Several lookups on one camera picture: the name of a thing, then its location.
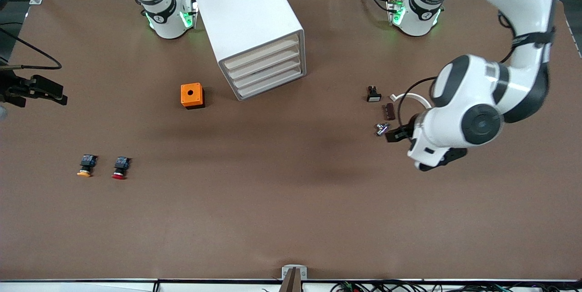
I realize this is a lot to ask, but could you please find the yellow mushroom push button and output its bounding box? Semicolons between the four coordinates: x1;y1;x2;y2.
76;154;98;178

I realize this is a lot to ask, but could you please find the red mushroom push button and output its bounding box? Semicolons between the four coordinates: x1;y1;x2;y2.
111;156;132;180

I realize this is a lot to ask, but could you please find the white curved plastic clamp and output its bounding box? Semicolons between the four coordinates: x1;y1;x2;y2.
390;92;431;111

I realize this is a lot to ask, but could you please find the brown table mat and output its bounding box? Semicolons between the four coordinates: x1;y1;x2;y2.
0;0;582;281

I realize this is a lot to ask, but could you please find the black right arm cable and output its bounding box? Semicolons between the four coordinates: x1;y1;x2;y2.
0;27;63;70

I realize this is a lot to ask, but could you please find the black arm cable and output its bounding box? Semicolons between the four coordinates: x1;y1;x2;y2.
397;76;438;129
0;27;63;70

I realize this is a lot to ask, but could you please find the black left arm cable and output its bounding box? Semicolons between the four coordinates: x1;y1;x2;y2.
397;76;438;129

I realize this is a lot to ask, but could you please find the orange button enclosure box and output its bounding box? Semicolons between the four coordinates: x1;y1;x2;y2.
181;83;205;110

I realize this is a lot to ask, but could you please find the black cable tangle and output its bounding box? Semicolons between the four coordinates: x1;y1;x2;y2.
331;280;582;292

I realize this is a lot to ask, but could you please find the grey metal bracket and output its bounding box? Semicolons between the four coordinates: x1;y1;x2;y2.
281;265;308;281

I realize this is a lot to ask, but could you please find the brown post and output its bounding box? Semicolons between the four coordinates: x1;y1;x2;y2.
278;267;302;292

